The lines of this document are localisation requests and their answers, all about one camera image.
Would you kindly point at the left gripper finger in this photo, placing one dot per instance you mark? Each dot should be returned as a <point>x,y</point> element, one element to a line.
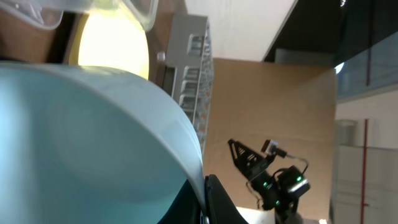
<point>220,209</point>

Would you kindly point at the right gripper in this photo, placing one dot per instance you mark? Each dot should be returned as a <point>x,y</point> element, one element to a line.
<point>248,161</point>

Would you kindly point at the light blue bowl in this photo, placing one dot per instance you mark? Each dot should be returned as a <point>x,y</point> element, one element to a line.
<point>92,145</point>

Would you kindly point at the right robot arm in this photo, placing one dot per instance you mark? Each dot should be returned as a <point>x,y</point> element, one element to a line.
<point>279,191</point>

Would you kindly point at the grey dishwasher rack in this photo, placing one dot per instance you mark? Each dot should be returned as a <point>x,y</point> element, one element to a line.
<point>189,70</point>

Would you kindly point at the clear plastic waste bin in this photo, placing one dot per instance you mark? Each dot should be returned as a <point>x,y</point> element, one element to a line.
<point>47,14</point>

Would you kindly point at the yellow plate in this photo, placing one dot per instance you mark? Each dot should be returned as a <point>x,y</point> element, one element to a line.
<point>113,39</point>

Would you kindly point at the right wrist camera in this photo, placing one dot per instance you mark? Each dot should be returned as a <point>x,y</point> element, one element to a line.
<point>271,148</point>

